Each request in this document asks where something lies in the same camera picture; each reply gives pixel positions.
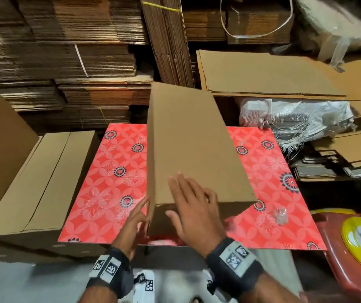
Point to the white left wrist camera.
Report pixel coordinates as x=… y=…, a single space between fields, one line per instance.
x=146 y=287

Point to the person's left hand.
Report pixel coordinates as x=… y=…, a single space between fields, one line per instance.
x=133 y=230

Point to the crumpled clear tape piece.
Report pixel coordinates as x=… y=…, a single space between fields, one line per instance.
x=281 y=216

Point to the person's left forearm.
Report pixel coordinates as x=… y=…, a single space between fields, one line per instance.
x=98 y=294

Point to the person's right forearm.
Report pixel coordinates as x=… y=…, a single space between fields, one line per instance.
x=272 y=290

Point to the small brown cardboard box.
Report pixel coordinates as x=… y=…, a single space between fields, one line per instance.
x=262 y=72

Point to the red patterned table cloth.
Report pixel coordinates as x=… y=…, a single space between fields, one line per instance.
x=105 y=186

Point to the person's right hand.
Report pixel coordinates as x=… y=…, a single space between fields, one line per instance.
x=199 y=214

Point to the white plastic sack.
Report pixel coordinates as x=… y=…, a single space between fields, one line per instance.
x=338 y=22

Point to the white woven sack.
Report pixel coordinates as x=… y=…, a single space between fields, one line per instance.
x=300 y=120

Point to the yellow-tied cardboard bundle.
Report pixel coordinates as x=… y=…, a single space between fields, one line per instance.
x=168 y=41

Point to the wall of cardboard stacks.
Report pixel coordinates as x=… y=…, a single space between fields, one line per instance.
x=54 y=53

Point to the red plastic stool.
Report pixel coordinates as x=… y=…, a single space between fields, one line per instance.
x=332 y=249

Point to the low pile of cardboard sheets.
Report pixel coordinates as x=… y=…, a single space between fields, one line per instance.
x=351 y=151

